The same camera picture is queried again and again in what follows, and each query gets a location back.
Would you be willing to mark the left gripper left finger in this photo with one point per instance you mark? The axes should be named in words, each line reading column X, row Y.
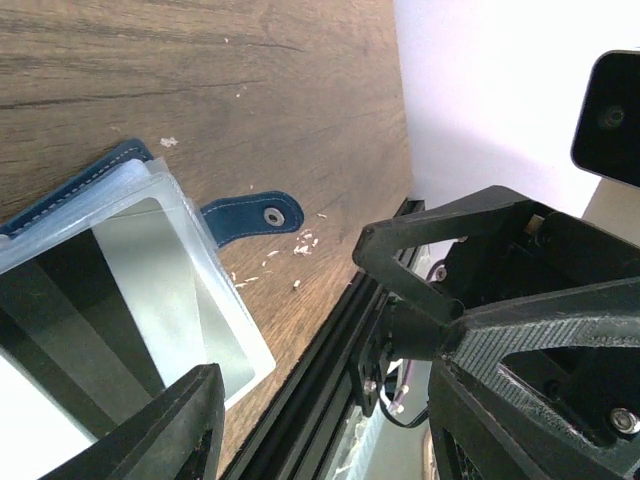
column 176, row 436

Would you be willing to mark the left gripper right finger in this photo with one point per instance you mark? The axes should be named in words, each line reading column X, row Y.
column 477, row 434

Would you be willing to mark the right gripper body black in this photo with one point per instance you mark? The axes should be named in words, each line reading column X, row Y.
column 538, row 252

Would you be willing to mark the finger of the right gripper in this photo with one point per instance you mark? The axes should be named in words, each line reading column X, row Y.
column 577, row 352
column 481, row 213

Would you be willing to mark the blue card holder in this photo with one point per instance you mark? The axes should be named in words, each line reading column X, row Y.
column 125, row 176

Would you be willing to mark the white card grey stripe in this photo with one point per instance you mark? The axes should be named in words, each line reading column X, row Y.
column 96, row 327

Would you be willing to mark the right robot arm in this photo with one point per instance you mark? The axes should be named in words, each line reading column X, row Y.
column 400, row 345

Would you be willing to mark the black aluminium frame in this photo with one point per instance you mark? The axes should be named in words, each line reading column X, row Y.
column 298, row 435

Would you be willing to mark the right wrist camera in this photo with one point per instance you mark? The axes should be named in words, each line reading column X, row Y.
column 606, row 139

